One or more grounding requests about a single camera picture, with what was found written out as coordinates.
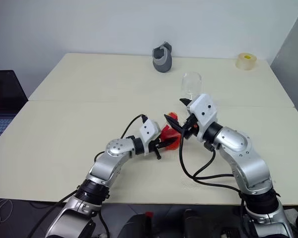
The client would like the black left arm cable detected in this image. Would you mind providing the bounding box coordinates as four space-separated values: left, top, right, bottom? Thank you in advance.
93 114 149 162

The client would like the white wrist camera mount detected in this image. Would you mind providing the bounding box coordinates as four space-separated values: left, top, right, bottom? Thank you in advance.
187 93 218 142
138 119 161 156

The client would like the red plastic cup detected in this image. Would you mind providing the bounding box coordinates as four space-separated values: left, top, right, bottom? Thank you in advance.
160 112 182 151

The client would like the thin white cable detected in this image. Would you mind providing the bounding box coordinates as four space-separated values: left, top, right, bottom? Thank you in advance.
0 197 13 227

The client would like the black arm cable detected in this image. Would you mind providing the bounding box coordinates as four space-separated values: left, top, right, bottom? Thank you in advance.
93 114 149 162
178 135 243 196

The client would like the clear adhesive tape roll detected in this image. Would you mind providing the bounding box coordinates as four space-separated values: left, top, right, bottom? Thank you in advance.
235 52 258 71

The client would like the clear wine glass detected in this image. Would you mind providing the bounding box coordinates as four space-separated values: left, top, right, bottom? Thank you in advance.
180 71 203 100

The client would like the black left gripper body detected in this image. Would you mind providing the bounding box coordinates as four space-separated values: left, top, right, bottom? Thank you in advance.
149 138 165 161

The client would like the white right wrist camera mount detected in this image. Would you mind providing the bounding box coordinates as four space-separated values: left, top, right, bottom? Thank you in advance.
187 93 218 142

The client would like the black laptop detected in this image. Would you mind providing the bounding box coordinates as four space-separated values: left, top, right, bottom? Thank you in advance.
0 69 29 150

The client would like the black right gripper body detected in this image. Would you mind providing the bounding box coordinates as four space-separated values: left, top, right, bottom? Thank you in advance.
181 114 199 140

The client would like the grey plastic holder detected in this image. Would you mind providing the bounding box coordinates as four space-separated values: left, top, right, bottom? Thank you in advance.
152 41 173 73

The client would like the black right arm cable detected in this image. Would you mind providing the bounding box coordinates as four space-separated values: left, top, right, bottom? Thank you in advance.
178 135 243 196

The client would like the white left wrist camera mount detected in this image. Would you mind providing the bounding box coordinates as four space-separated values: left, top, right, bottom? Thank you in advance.
138 119 161 156

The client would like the dark rounded shape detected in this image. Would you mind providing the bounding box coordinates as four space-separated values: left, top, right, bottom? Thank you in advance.
123 211 154 238
183 209 216 238

